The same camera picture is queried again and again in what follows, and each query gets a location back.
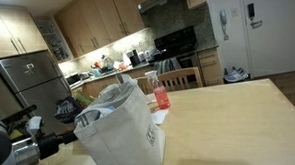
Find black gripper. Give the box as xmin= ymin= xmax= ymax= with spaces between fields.
xmin=37 ymin=129 xmax=79 ymax=162

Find white canvas tote bag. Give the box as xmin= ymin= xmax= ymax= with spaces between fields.
xmin=72 ymin=76 xmax=169 ymax=165

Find blue chips bag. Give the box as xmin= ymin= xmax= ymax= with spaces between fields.
xmin=54 ymin=95 xmax=84 ymax=125

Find yellow-green snack bag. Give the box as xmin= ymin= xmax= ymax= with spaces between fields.
xmin=74 ymin=89 xmax=96 ymax=108

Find stainless steel refrigerator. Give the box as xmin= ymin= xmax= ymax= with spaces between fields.
xmin=0 ymin=47 xmax=77 ymax=137

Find black toaster oven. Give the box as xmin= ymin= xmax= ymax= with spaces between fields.
xmin=64 ymin=72 xmax=83 ymax=88

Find blue white box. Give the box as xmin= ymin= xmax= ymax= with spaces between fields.
xmin=100 ymin=103 xmax=116 ymax=113

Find white red fridge magnet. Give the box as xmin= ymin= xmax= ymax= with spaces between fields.
xmin=24 ymin=62 xmax=36 ymax=76

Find teal cup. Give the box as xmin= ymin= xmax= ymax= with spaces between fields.
xmin=92 ymin=68 xmax=103 ymax=79

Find orange kitchen utensil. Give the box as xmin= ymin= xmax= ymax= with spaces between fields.
xmin=93 ymin=60 xmax=103 ymax=71

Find clear glass pitcher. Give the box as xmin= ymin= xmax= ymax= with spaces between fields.
xmin=101 ymin=54 xmax=116 ymax=71

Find open glassware shelf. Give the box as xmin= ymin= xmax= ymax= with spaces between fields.
xmin=32 ymin=17 xmax=75 ymax=63

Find white paper sheet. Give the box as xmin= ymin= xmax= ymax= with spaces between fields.
xmin=151 ymin=107 xmax=170 ymax=125

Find pale tall cabinets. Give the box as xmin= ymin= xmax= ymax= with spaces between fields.
xmin=0 ymin=6 xmax=53 ymax=63

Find black coffee maker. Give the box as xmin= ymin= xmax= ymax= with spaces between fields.
xmin=127 ymin=49 xmax=143 ymax=67

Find orange spray bottle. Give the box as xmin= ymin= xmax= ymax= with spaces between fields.
xmin=142 ymin=69 xmax=173 ymax=111

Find striped dish towel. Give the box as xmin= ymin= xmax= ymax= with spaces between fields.
xmin=153 ymin=56 xmax=183 ymax=77

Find black kitchen stove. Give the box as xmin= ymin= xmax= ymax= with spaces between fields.
xmin=147 ymin=23 xmax=202 ymax=78

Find steel range hood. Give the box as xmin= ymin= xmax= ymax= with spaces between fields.
xmin=136 ymin=0 xmax=179 ymax=16

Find wooden drawer cabinet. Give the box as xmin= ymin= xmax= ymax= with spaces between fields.
xmin=194 ymin=46 xmax=226 ymax=88

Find white blue sneaker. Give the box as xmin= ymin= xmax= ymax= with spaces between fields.
xmin=232 ymin=65 xmax=250 ymax=81
xmin=223 ymin=67 xmax=244 ymax=85

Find black door lock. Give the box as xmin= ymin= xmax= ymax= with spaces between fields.
xmin=245 ymin=2 xmax=257 ymax=21

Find white door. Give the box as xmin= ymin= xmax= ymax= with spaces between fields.
xmin=238 ymin=0 xmax=295 ymax=81

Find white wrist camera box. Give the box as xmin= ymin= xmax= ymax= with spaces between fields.
xmin=24 ymin=115 xmax=44 ymax=137

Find wooden wall cabinets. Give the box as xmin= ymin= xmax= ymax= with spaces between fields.
xmin=51 ymin=0 xmax=148 ymax=62

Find grey wall phone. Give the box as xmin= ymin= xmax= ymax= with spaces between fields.
xmin=217 ymin=9 xmax=231 ymax=42

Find white light switch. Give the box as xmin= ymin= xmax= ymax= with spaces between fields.
xmin=230 ymin=7 xmax=240 ymax=17

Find silver door handle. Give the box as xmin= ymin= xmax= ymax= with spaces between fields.
xmin=249 ymin=19 xmax=263 ymax=30

